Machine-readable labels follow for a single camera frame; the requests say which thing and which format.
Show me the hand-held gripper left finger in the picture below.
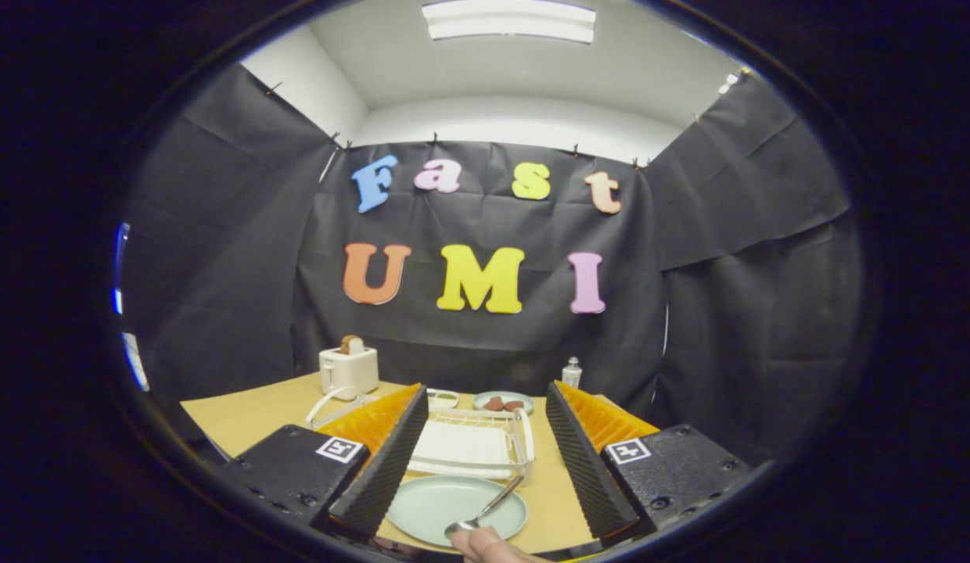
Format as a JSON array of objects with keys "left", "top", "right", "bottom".
[{"left": 215, "top": 383, "right": 429, "bottom": 542}]

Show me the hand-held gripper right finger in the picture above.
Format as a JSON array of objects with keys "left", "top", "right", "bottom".
[{"left": 545, "top": 380, "right": 756, "bottom": 540}]

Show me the white toaster cable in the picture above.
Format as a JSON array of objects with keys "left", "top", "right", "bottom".
[{"left": 305, "top": 385, "right": 368, "bottom": 429}]

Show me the metal spoon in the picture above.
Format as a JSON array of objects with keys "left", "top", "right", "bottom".
[{"left": 444, "top": 475, "right": 525, "bottom": 539}]

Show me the white toaster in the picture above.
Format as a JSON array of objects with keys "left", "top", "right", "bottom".
[{"left": 319, "top": 346, "right": 380, "bottom": 400}]

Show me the white wire dish rack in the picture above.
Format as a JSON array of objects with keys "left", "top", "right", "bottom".
[{"left": 407, "top": 407, "right": 535, "bottom": 480}]

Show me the ceiling light panel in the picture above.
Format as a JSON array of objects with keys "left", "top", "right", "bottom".
[{"left": 421, "top": 0, "right": 597, "bottom": 45}]

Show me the pale green food plate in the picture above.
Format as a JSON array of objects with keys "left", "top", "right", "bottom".
[{"left": 472, "top": 390, "right": 535, "bottom": 415}]

